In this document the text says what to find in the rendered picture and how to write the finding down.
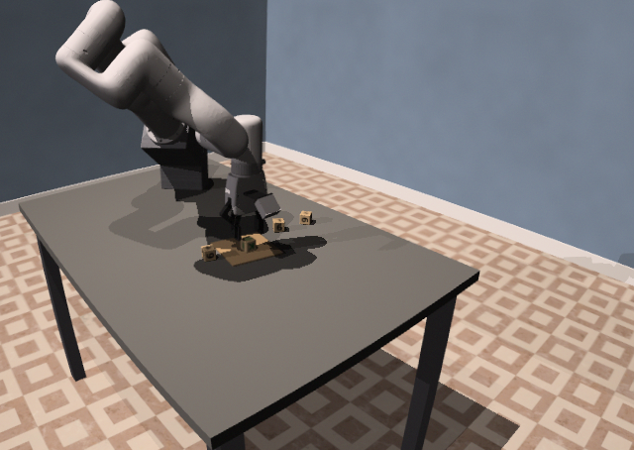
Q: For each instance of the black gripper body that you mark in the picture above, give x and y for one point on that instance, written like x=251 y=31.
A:
x=236 y=185

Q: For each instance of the tan flat mat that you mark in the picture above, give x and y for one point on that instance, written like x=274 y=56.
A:
x=231 y=250

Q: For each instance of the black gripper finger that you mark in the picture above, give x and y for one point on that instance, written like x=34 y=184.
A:
x=259 y=223
x=233 y=220

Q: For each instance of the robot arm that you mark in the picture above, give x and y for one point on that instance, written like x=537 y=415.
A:
x=141 y=64

